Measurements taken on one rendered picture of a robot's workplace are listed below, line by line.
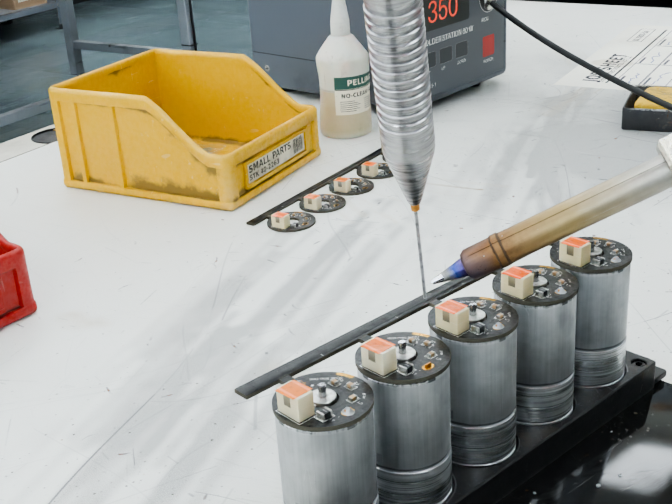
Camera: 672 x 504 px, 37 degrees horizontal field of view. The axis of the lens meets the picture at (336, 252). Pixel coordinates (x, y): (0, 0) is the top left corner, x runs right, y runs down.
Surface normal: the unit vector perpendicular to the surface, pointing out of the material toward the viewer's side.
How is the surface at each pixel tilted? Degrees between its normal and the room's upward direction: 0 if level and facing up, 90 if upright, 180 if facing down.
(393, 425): 90
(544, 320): 90
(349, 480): 90
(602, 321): 90
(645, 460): 0
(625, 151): 0
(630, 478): 0
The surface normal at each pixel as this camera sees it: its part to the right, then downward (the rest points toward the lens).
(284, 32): -0.67, 0.34
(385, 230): -0.06, -0.91
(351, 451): 0.50, 0.33
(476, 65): 0.74, 0.23
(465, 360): -0.25, 0.41
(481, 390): 0.09, 0.40
